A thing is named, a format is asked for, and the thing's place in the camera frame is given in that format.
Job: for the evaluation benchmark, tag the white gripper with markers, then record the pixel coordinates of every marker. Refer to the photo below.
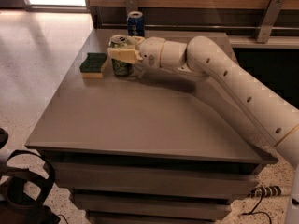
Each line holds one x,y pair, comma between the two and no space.
151,51

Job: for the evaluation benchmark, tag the green soda can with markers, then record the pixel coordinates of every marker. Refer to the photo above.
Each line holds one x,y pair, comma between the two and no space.
120,69

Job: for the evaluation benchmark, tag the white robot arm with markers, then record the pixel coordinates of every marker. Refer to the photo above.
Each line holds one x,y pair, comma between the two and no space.
202,58

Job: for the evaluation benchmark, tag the blue Pepsi can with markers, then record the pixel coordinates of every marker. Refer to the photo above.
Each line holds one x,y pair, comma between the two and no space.
135,24

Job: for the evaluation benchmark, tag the green and yellow sponge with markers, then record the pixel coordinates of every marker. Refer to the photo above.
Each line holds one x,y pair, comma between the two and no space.
94,65

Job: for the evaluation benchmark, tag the grey drawer cabinet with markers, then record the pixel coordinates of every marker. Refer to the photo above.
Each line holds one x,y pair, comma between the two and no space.
153,150

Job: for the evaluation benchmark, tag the black headphones on stand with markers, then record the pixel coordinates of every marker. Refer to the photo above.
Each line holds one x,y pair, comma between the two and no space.
16,207

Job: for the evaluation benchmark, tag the white power strip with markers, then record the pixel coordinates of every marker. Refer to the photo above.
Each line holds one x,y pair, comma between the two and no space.
270,191

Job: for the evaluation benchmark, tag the left metal wall bracket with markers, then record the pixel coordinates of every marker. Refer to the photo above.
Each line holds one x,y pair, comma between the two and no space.
131,5

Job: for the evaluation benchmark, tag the metal wall bracket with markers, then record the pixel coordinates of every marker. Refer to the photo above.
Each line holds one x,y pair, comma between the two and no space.
268,20
131,5

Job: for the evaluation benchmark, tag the right metal wall bracket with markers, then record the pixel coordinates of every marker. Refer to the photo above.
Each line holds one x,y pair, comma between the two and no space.
268,20

